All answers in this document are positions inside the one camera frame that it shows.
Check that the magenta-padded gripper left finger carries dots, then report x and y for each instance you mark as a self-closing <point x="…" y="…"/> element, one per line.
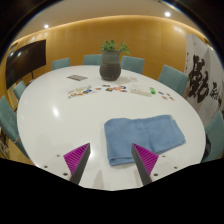
<point x="77" y="159"/>

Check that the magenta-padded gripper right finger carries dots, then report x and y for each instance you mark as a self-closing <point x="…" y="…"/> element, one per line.
<point x="146" y="160"/>

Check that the blue towel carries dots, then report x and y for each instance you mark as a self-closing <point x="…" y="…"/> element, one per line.
<point x="146" y="133"/>

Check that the colourful sticker sheet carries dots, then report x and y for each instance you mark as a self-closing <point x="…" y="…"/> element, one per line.
<point x="80" y="91"/>

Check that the white flat box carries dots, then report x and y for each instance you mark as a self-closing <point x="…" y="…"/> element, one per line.
<point x="140" y="91"/>

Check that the small green packet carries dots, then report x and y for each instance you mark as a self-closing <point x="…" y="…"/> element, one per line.
<point x="152" y="90"/>

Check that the grey booklet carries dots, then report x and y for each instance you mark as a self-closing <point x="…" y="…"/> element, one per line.
<point x="77" y="77"/>

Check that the teal chairs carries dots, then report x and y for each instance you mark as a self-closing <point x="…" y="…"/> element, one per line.
<point x="173" y="78"/>

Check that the white calligraphy folding screen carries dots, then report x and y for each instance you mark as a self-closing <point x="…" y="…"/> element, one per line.
<point x="200" y="80"/>

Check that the grey pot with green plant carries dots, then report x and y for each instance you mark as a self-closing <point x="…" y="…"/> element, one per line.
<point x="110" y="66"/>

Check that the black flat screen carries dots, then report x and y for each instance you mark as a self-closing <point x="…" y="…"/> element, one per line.
<point x="25" y="61"/>

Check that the recessed ceiling lights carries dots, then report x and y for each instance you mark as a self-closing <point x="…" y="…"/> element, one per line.
<point x="167" y="14"/>

